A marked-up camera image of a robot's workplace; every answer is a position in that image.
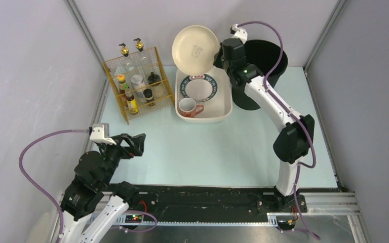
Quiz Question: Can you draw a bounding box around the white rectangular basin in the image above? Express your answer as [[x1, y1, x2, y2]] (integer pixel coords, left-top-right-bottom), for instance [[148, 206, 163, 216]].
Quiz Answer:
[[175, 67, 233, 124]]

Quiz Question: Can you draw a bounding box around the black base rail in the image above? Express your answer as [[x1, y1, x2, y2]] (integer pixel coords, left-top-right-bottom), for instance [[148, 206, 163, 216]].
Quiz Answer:
[[107, 183, 307, 224]]

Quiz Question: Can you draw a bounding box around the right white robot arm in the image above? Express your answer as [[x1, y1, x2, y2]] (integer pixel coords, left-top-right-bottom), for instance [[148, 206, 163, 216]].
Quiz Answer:
[[214, 38, 315, 197]]

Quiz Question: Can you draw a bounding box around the blue rimmed plate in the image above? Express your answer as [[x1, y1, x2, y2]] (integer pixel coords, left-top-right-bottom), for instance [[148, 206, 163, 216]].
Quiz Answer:
[[179, 74, 218, 102]]

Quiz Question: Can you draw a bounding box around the black trash bin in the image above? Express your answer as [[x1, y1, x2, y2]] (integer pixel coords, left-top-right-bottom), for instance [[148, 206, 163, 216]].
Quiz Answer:
[[231, 39, 288, 111]]

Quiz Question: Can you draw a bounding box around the small black cap jar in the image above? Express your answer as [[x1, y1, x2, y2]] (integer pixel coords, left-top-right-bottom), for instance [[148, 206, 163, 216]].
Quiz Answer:
[[143, 89, 155, 107]]

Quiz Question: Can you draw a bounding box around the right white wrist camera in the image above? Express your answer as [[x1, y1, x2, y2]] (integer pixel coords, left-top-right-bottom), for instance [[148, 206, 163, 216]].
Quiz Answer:
[[230, 24, 248, 44]]

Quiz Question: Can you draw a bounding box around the black lid spice jar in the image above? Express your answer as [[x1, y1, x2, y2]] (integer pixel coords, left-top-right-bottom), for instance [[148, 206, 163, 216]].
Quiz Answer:
[[147, 72, 164, 98]]

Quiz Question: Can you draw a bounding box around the yellow label sauce bottle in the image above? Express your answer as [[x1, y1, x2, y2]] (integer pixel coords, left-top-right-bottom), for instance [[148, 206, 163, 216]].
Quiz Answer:
[[125, 88, 139, 114]]

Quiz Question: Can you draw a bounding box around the cream round plate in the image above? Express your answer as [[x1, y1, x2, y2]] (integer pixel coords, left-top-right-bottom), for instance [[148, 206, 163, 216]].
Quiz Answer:
[[172, 25, 220, 75]]

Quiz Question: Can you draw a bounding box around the clear glass oil bottle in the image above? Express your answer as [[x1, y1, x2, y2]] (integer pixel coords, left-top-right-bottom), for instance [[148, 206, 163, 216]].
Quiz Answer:
[[132, 38, 160, 78]]

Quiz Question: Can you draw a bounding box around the aluminium frame post left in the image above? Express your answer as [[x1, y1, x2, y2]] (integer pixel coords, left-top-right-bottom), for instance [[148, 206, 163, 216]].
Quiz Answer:
[[63, 0, 106, 74]]

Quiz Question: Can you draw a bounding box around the yellow wire basket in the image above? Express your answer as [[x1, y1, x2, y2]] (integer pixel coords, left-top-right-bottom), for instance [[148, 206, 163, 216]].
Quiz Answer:
[[103, 47, 175, 124]]

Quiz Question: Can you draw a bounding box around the aluminium frame post right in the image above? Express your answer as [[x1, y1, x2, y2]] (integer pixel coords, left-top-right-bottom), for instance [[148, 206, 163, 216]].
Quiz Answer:
[[303, 0, 348, 72]]

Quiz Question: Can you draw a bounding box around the white lid spice jar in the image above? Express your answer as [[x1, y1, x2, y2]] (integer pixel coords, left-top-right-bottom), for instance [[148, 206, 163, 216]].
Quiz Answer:
[[130, 74, 146, 103]]

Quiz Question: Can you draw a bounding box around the red label sauce bottle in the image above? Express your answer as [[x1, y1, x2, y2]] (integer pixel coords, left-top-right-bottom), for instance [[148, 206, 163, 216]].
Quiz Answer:
[[117, 74, 129, 94]]

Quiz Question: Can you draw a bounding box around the aluminium frame post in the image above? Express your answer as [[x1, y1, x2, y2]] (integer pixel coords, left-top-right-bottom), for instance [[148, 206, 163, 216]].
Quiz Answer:
[[63, 0, 106, 74], [303, 0, 348, 72]]

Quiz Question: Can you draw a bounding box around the pink ceramic mug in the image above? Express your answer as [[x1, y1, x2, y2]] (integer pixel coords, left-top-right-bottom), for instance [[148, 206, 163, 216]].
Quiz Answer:
[[178, 98, 205, 118]]

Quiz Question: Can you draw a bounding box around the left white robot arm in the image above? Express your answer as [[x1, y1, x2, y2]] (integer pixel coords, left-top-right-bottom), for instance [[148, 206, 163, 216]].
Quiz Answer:
[[58, 133, 146, 242]]

